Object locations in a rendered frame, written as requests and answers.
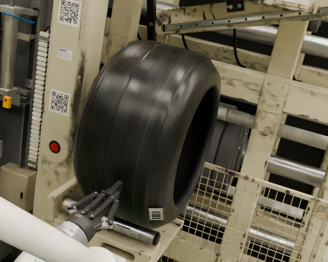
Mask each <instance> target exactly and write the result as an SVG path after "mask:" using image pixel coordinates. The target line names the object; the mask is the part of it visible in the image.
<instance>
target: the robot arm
mask: <svg viewBox="0 0 328 262"><path fill-rule="evenodd" d="M122 186H123V182H122V181H119V180H118V181H117V182H116V183H115V184H114V185H113V186H112V187H111V188H107V189H106V190H102V191H101V194H99V193H98V192H93V193H91V194H90V195H88V196H86V197H85V198H83V199H81V200H79V201H78V202H76V203H74V204H70V205H67V215H69V217H68V218H67V219H66V220H65V221H61V222H59V223H58V224H57V225H56V226H55V227H52V226H51V225H49V224H47V223H45V222H44V221H42V220H40V219H38V218H37V217H35V216H33V215H31V214H30V213H28V212H26V211H24V210H23V209H21V208H19V207H17V206H16V205H14V204H12V203H10V202H9V201H7V200H5V199H3V198H2V197H0V240H1V241H3V242H5V243H7V244H10V245H12V246H14V247H16V248H18V249H20V250H22V251H23V252H22V253H21V254H20V255H19V256H18V257H17V258H16V259H15V261H14V262H128V261H126V259H125V258H122V257H120V256H118V255H116V254H114V253H112V252H110V251H108V250H107V249H105V248H103V247H98V246H94V247H87V245H88V243H89V241H90V240H91V239H92V238H93V236H94V235H95V233H97V232H99V231H101V229H107V230H108V231H112V227H113V220H114V218H115V216H116V213H117V211H118V208H119V200H118V198H119V195H120V192H121V191H122ZM110 208H111V210H110ZM109 210H110V212H109V214H108V219H106V220H105V221H104V223H102V220H101V218H102V217H103V216H104V215H105V214H106V213H107V212H108V211H109Z"/></svg>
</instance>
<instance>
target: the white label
mask: <svg viewBox="0 0 328 262"><path fill-rule="evenodd" d="M148 210H149V220H163V208H149V209H148Z"/></svg>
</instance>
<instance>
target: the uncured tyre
mask: <svg viewBox="0 0 328 262"><path fill-rule="evenodd" d="M220 94H221V80H220V75H219V72H218V71H217V69H216V67H215V66H214V64H213V63H212V61H211V60H210V58H208V57H207V56H205V55H203V54H201V53H199V52H197V51H193V50H189V49H185V48H181V47H176V46H172V45H168V44H164V43H160V42H156V41H151V40H142V41H134V42H132V43H130V44H128V45H127V46H126V47H124V48H122V49H121V50H119V51H118V52H116V53H115V54H114V55H112V56H111V57H110V58H109V59H108V61H107V62H106V63H105V64H104V66H103V67H102V68H101V70H100V71H99V73H98V74H97V76H96V78H95V80H94V82H93V84H92V86H91V88H90V90H89V92H88V94H87V97H86V99H85V102H84V104H83V107H82V110H81V113H80V117H79V121H78V125H77V130H76V133H75V139H74V147H73V168H74V174H75V178H76V180H77V183H78V186H79V188H80V191H81V193H82V195H83V197H84V198H85V197H86V196H88V195H90V194H91V193H93V192H98V193H99V194H101V191H102V190H106V189H107V188H111V187H112V186H113V185H114V184H115V183H116V182H117V181H118V180H119V181H122V182H123V186H122V191H121V192H120V195H119V198H118V200H119V208H118V211H117V213H116V217H118V218H121V219H124V220H126V221H129V222H131V223H134V224H136V225H139V226H142V227H145V228H159V227H161V226H164V225H166V224H168V223H170V222H172V221H174V220H175V219H176V218H177V217H178V216H179V215H180V213H181V212H182V211H183V209H184V208H185V206H186V204H187V202H188V200H189V198H190V196H191V194H192V192H193V190H194V188H195V186H196V183H197V181H198V179H199V176H200V173H201V170H202V169H203V165H204V163H205V160H206V157H207V154H208V151H209V147H210V144H211V140H212V136H213V132H214V129H215V125H216V120H217V115H218V110H219V103H220ZM149 208H163V220H149V210H148V209H149Z"/></svg>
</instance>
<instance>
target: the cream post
mask: <svg viewBox="0 0 328 262"><path fill-rule="evenodd" d="M59 1H60V0H54V1H53V11H52V22H51V33H50V39H49V50H48V61H47V71H46V82H45V93H44V103H43V115H42V125H41V135H40V146H39V157H38V163H37V175H36V184H35V195H34V205H33V216H35V217H37V218H38V219H40V220H42V221H44V222H45V223H47V224H49V225H51V222H50V221H47V220H46V219H45V215H46V205H47V197H48V195H49V194H50V193H52V192H53V191H55V190H56V189H58V188H59V187H61V186H62V185H64V184H65V183H67V182H69V181H70V180H71V179H73V178H74V177H75V174H74V168H73V147H74V139H75V133H76V130H77V125H78V121H79V117H80V113H81V110H82V107H83V104H84V102H85V99H86V97H87V94H88V92H89V90H90V88H91V86H92V84H93V82H94V80H95V78H96V76H97V74H98V73H99V65H100V58H101V53H102V45H103V38H104V30H105V23H106V15H107V8H108V0H73V1H77V2H81V11H80V20H79V27H74V26H71V25H67V24H63V23H59V22H57V21H58V11H59ZM58 48H61V49H65V50H69V51H71V52H72V56H71V61H70V60H66V59H63V58H59V57H57V56H58ZM51 89H54V90H57V91H61V92H63V93H67V94H70V104H69V113H68V116H66V115H62V114H59V113H56V112H53V111H50V110H48V109H49V99H50V93H51ZM52 143H57V144H58V146H59V149H58V151H56V152H54V151H52V150H51V144H52Z"/></svg>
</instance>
